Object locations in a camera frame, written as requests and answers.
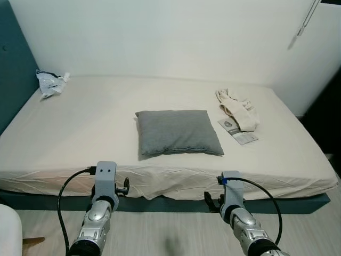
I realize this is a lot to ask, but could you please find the grey printed paper card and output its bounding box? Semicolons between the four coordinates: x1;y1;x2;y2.
217;118;259;146

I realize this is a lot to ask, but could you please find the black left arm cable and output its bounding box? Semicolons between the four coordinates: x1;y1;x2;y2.
57;166;98;251

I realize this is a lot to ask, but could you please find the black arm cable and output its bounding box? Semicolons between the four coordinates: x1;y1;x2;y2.
221;178;283;247
57;166;98;251

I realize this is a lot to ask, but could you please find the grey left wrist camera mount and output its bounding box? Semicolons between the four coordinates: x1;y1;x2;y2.
94;161;118;199

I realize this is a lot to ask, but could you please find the mattress with cream sheet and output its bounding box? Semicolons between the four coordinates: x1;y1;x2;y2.
0;75;339;202

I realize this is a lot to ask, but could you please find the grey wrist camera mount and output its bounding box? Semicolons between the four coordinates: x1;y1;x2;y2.
94;161;118;199
220;171;245;210

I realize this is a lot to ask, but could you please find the grey wall cord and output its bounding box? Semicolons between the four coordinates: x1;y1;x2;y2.
295;0;322;37

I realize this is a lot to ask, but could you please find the crumpled clear plastic bag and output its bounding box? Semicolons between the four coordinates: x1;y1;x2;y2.
36;69;71;100

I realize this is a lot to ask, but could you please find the cream folded cloth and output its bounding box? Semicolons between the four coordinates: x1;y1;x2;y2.
215;89;261;132

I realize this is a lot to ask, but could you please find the grey fabric pillow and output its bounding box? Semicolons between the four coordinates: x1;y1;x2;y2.
135;110;225;158

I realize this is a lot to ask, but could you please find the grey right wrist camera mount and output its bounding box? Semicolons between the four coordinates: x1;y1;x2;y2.
220;171;245;210

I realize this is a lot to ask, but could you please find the tall black equipment case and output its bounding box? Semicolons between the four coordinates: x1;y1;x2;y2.
302;67;341;161

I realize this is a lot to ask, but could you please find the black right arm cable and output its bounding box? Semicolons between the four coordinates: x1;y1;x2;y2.
221;178;283;247

